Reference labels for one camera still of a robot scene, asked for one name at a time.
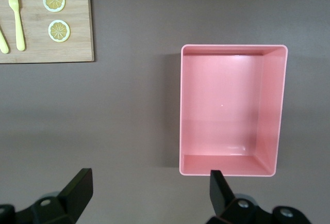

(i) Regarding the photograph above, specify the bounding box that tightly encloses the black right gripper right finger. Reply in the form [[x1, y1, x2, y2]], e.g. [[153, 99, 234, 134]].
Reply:
[[208, 169, 310, 224]]

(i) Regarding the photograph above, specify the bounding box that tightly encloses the bamboo cutting board with handle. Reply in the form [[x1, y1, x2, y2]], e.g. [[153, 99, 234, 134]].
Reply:
[[0, 0, 95, 64]]

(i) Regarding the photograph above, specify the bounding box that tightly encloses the pink plastic bin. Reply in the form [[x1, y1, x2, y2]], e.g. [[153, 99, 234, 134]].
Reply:
[[178, 44, 289, 178]]

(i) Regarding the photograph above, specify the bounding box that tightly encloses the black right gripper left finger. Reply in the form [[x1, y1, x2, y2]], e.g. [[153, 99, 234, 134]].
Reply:
[[0, 168, 94, 224]]

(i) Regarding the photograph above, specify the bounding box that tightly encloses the yellow plastic fork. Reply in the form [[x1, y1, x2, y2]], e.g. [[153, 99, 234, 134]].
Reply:
[[8, 0, 26, 52]]

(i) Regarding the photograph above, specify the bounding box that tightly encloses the yellow plastic knife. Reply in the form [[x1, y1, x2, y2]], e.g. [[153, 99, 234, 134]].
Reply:
[[0, 24, 10, 54]]

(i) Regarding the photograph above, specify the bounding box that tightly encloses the yellow lemon slice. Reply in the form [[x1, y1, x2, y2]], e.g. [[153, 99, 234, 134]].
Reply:
[[42, 0, 66, 12], [47, 19, 71, 43]]

